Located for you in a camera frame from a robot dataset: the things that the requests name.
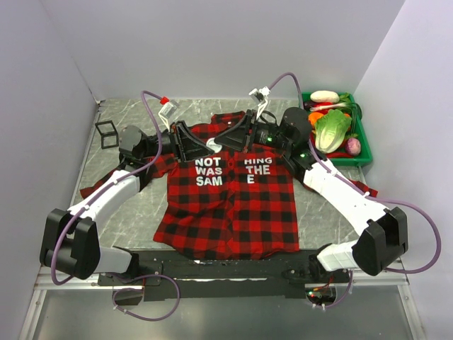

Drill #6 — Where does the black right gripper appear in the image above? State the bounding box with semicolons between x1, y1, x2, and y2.
214;110;292;154

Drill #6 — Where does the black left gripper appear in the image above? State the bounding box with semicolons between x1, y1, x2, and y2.
141;121;215;163

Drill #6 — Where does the round pink brooch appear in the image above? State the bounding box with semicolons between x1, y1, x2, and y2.
206;138;222;153

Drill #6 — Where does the red black plaid shirt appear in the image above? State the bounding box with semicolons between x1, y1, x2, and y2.
79;110;379;261

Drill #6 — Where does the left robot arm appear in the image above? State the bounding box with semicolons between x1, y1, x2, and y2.
40;121;222;285

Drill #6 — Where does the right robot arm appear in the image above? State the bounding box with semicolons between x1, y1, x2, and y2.
207;107;408;283

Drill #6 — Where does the black brooch display box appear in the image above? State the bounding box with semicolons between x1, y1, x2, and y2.
95;120;119;149

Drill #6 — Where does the dark purple eggplant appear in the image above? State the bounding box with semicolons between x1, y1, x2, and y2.
304;101;316;110

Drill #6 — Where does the orange fruit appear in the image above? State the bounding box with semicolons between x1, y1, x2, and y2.
308;111;324;128

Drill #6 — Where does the white potato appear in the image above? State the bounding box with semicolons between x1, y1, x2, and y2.
310;90;340;103

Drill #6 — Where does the green white cabbage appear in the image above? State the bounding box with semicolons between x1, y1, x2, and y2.
314;109;352;154

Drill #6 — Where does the red chili pepper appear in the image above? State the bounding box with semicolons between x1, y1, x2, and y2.
325;152;352;159

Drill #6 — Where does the purple onion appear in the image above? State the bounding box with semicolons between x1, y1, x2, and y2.
345;137;362;157

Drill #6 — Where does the white green onion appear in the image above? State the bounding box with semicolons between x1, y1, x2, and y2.
309;102;356;111

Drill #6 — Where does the green plastic tray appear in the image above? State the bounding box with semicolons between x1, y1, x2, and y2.
300;92;372;166

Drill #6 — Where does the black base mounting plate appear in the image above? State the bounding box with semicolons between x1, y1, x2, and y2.
98;250;349;301

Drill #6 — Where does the small circuit board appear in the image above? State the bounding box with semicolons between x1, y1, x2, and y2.
306;288;337;306

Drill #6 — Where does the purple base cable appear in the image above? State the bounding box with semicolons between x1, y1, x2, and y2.
112;274;181;322

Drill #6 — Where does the aluminium frame rail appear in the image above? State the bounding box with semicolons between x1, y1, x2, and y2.
33;257;410;291

